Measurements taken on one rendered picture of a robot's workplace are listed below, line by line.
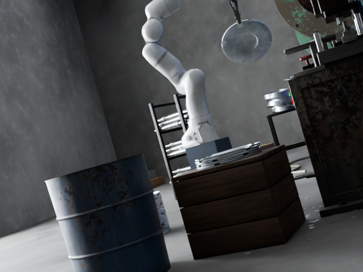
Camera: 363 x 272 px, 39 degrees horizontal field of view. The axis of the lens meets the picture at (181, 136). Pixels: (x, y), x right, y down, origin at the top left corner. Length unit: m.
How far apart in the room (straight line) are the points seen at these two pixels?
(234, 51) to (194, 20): 6.72
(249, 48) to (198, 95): 0.54
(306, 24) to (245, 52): 1.02
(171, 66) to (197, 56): 6.98
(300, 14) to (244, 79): 5.49
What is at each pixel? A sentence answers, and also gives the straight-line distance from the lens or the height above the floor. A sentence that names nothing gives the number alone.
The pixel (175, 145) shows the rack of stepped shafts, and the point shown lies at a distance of 4.92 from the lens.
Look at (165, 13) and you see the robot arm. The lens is 2.69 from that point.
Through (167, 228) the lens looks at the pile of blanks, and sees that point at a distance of 3.11.
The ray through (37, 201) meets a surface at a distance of 7.82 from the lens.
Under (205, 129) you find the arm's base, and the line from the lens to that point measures 2.67.
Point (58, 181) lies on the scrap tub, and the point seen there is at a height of 0.46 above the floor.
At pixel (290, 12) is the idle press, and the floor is 1.21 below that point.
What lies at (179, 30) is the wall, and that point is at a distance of 9.81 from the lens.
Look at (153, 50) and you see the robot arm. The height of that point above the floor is 0.98.
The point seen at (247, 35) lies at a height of 0.97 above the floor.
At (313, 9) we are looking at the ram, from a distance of 2.62.
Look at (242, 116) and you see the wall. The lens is 9.42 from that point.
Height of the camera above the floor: 0.46
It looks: 1 degrees up
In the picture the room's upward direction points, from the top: 16 degrees counter-clockwise
